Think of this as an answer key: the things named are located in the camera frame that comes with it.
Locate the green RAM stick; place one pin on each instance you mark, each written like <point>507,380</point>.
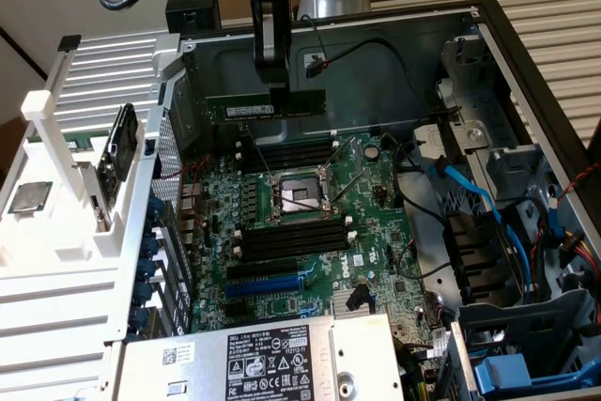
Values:
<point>84,139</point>
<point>235,110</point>

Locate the small black box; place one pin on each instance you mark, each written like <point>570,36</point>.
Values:
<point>192,4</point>

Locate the thin metal locking lever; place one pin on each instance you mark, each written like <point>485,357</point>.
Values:
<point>258,152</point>
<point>349,185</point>

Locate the open black PC case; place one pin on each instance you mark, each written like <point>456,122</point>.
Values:
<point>375,91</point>

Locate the metal socket cover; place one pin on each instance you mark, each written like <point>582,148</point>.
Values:
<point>354,152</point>

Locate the round coin battery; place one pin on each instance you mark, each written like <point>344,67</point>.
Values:
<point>372,152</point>

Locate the CPU socket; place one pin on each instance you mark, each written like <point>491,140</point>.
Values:
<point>300,194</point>

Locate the black expansion card in rack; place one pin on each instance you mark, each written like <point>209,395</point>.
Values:
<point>119,143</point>

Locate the blue slot retention clip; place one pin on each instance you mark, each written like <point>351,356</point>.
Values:
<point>147,266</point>
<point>156,207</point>
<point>150,244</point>
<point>140,316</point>
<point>143,291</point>

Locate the green Dell motherboard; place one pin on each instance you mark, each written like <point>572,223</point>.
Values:
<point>375,241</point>

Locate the long black expansion slot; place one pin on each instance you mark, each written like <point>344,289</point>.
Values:
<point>263,269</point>

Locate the silver metal drive cage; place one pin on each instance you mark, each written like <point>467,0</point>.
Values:
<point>474,138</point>

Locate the small black rack clip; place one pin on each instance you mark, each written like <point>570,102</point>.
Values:
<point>69,42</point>

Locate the long blue expansion slot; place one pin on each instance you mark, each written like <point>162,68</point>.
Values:
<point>263,286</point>

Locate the silver finned heatsink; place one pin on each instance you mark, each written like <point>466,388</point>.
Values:
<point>340,302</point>

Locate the short black expansion slot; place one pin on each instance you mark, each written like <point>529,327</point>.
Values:
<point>235,309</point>

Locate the white parts rack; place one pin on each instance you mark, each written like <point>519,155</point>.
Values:
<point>70,241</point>

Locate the black plastic fan shroud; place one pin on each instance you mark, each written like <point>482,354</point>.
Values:
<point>474,255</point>

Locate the silver CPU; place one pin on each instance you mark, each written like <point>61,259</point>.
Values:
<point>30,196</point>

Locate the silver power supply unit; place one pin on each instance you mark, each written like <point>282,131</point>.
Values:
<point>206,363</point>

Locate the gray disk bay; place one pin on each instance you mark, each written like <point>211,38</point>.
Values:
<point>516,321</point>

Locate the blue plastic disk caddy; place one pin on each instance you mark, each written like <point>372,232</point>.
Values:
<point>502,373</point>

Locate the graphics card with metal bracket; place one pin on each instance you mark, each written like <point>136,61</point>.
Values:
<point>97,206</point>

